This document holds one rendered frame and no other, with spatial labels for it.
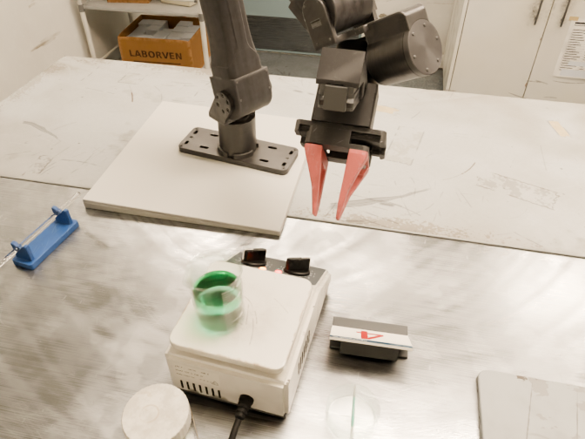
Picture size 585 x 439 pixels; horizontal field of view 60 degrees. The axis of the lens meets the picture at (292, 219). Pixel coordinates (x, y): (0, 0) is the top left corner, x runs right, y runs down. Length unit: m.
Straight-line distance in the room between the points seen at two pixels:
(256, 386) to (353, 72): 0.32
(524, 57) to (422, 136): 2.04
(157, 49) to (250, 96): 2.06
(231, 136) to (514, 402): 0.55
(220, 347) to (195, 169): 0.42
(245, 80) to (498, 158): 0.47
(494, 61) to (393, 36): 2.42
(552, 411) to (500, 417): 0.06
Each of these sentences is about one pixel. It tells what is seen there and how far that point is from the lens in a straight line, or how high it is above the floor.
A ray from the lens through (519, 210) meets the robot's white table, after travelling 0.86.
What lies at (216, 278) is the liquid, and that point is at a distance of 0.51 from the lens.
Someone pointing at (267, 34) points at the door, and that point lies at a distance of 3.64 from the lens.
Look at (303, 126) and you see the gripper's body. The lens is 0.58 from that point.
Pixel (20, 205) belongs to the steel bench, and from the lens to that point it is 0.90.
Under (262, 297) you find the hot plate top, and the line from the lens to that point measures 0.54.
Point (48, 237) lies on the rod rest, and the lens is 0.80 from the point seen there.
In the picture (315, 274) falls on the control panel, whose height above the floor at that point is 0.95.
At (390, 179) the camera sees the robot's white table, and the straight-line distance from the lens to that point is 0.86.
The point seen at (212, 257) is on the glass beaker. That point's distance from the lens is 0.50.
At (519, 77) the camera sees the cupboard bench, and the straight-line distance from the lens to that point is 3.04.
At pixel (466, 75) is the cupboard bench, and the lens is 3.00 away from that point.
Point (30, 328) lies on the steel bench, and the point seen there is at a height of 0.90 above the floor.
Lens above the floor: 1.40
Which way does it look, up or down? 40 degrees down
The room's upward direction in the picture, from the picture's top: straight up
